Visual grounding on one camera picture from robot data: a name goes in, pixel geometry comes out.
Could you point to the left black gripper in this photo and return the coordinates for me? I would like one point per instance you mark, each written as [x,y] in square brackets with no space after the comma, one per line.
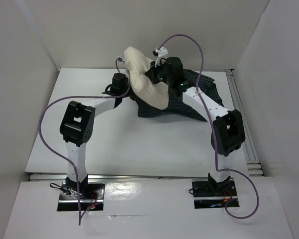
[127,83]

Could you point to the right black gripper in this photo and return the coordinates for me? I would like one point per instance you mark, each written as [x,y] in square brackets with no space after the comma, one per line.
[152,73]

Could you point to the cream white pillow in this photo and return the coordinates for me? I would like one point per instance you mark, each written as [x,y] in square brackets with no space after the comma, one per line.
[137,64]

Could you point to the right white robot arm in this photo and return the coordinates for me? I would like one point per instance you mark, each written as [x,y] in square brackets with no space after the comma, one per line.
[227,126]

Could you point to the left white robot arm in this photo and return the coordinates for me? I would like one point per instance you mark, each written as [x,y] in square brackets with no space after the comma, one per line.
[77,128]

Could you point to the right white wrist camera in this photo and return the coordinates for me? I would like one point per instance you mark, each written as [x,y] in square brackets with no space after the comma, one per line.
[160,54]

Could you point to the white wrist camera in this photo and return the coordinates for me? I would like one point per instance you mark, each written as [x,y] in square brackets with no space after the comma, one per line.
[120,59]
[160,54]

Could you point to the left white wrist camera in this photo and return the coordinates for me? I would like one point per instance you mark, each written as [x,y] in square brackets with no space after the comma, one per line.
[120,59]

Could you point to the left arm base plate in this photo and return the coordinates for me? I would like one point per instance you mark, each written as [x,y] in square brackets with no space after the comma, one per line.
[92,196]

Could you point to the aluminium front rail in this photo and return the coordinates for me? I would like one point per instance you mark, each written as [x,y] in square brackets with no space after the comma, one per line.
[103,178]

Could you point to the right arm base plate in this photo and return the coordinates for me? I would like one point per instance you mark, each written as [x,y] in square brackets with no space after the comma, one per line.
[205,198]

